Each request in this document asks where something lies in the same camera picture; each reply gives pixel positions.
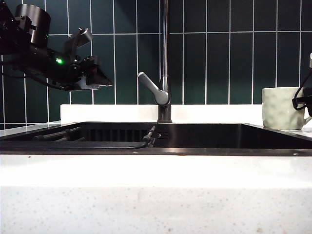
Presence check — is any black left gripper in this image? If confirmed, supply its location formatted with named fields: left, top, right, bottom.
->
left=31, top=48, right=114, bottom=92

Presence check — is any white backsplash ledge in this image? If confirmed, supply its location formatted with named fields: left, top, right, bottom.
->
left=59, top=104, right=264, bottom=124

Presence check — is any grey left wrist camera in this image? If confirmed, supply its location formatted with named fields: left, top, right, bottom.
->
left=62, top=27, right=94, bottom=61

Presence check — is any black sink drying rack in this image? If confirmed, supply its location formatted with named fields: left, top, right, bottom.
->
left=0, top=123, right=157, bottom=149

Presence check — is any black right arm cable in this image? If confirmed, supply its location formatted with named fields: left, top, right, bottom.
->
left=292, top=70, right=312, bottom=112

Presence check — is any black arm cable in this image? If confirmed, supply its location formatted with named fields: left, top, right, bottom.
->
left=0, top=59, right=71, bottom=90
left=292, top=70, right=312, bottom=112

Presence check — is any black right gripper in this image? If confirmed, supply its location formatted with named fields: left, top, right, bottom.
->
left=303, top=87, right=312, bottom=117

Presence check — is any dark metal kitchen faucet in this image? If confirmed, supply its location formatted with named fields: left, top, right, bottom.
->
left=157, top=0, right=173, bottom=124

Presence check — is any cream dimpled ceramic mug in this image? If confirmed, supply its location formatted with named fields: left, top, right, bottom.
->
left=261, top=87, right=312, bottom=131

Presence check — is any grey faucet lever handle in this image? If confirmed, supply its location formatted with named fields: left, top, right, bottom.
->
left=137, top=72, right=171, bottom=105

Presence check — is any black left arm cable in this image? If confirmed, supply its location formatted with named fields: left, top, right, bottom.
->
left=0, top=59, right=71, bottom=90

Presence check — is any black sink basin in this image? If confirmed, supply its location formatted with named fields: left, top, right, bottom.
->
left=0, top=121, right=312, bottom=156

